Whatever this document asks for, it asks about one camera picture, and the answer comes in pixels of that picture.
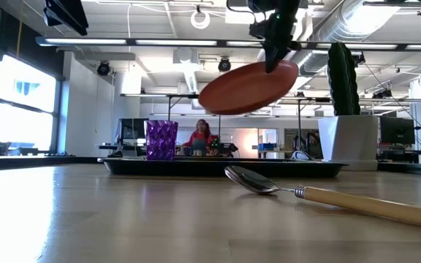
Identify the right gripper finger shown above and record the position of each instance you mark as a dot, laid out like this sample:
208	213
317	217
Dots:
286	49
272	58

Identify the red round plate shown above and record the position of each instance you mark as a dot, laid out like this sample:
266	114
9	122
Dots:
247	89

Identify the purple faceted plastic cup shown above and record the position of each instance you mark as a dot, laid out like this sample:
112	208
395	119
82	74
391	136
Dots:
161	140

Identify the black background robot arm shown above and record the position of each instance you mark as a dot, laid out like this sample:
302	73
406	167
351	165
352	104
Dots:
314	142
227	148

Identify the dark green plastic tray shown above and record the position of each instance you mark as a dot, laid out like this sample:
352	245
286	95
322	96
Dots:
214	168

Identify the black overhead light bar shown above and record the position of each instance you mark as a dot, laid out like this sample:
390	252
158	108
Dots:
86	41

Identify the green cactus plant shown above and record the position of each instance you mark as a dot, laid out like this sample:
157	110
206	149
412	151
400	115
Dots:
342	80

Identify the blue storage bin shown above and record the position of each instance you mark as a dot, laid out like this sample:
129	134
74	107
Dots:
267	146

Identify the large bright window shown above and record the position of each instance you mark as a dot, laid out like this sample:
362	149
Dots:
24	109

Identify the person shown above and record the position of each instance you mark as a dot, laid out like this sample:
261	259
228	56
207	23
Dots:
199	140

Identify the black computer monitor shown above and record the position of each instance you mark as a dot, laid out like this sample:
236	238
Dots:
397	130
132	131

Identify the black background workstation frame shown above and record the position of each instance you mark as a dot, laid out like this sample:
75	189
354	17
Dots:
169	106

